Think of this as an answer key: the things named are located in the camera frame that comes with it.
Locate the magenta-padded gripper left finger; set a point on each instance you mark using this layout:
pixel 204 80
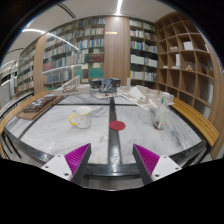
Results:
pixel 60 165

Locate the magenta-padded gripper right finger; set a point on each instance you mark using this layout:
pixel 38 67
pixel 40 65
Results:
pixel 163 165

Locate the clear plastic drink bottle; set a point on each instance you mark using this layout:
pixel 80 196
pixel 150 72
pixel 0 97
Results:
pixel 160 115

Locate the flat round red coaster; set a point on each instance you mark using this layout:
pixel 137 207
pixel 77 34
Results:
pixel 117 125

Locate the brown architectural model on board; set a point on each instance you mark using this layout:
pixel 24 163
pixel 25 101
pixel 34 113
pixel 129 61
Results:
pixel 38 107

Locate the white architectural model with ramp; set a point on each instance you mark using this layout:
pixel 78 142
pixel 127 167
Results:
pixel 71 87

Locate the dark grey building model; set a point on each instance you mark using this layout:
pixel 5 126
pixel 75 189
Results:
pixel 106 85

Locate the wooden cubby shelf unit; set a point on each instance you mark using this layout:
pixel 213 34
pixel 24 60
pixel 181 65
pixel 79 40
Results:
pixel 186 66

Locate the ceiling light strips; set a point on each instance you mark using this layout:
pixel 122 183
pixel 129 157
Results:
pixel 119 6

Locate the tall bookshelf wall with books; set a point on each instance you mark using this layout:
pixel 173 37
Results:
pixel 86 43

